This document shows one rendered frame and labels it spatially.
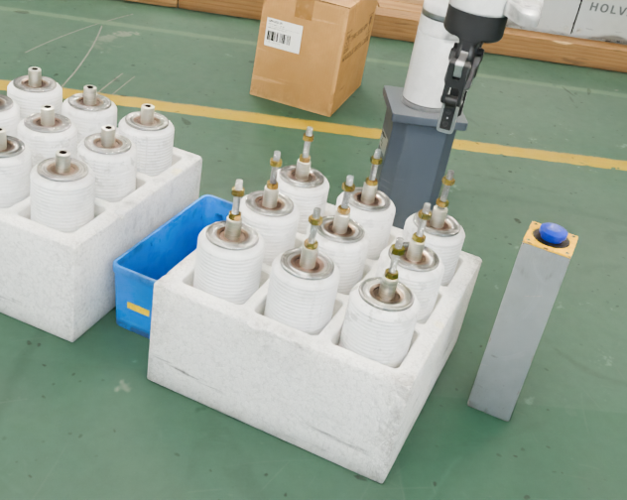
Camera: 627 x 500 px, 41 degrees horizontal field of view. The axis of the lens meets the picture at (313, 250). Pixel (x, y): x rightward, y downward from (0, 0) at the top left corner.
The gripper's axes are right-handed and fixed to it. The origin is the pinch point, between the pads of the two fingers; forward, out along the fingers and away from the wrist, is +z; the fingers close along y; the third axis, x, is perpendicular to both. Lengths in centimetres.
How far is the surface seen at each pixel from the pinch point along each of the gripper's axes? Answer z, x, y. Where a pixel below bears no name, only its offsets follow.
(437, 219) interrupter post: 21.1, 1.3, -10.7
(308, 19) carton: 23, -49, -102
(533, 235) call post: 16.2, 15.4, -4.7
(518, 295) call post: 24.9, 16.0, -2.2
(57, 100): 24, -71, -20
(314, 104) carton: 45, -43, -102
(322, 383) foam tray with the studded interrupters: 34.6, -6.1, 18.9
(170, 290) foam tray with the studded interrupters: 29.7, -30.6, 15.9
